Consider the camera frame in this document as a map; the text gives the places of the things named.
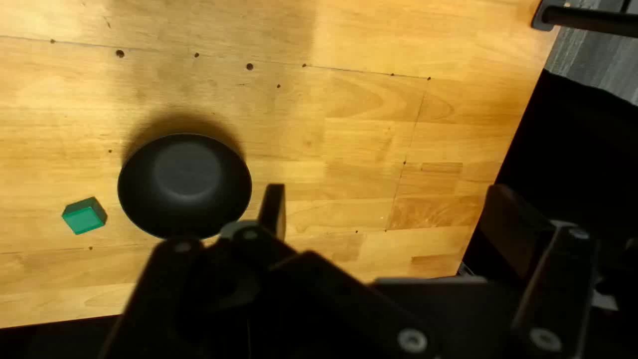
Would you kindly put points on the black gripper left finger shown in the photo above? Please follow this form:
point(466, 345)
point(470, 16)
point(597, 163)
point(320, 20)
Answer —
point(292, 299)

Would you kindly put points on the black pole with base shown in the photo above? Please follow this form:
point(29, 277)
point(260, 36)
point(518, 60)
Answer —
point(591, 20)

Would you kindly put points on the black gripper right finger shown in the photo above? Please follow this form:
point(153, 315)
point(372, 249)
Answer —
point(559, 291)

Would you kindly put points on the black bowl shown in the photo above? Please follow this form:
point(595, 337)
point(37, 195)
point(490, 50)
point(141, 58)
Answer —
point(187, 179)

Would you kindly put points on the green block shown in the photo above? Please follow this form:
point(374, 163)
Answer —
point(83, 217)

